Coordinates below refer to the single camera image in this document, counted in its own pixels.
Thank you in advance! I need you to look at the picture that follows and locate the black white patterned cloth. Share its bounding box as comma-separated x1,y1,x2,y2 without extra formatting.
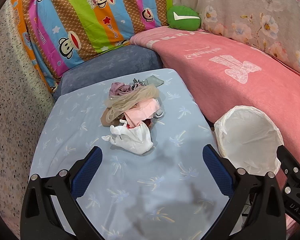
130,79,146,90

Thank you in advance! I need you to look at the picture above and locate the grey-green fabric square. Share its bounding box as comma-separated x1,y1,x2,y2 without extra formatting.
142,75,164,87

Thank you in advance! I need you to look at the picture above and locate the green checkmark cushion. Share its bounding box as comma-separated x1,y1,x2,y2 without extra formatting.
167,5,201,31

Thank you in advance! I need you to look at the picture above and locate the beige tulle cloth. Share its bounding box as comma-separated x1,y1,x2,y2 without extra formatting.
101,84,159,126

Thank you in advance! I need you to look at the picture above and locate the grey floral quilt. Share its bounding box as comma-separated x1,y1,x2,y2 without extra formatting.
172,0,300,73

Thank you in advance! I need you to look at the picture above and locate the colourful monkey striped pillow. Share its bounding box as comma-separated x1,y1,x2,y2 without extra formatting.
11,0,172,93

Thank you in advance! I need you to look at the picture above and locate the mauve cloth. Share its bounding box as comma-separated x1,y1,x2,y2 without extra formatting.
109,82,133,96

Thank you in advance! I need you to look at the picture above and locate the pink mesh cloth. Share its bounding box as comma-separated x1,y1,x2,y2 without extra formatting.
124,98,160,127

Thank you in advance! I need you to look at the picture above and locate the blue-grey velvet cushion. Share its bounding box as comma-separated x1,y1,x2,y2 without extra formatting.
53,45,163,100

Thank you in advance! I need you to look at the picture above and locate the pink bow blanket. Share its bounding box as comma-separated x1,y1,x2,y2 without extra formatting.
130,27,300,163

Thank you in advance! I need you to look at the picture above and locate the light blue palm tablecloth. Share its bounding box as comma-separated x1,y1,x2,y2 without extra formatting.
30,69,228,239

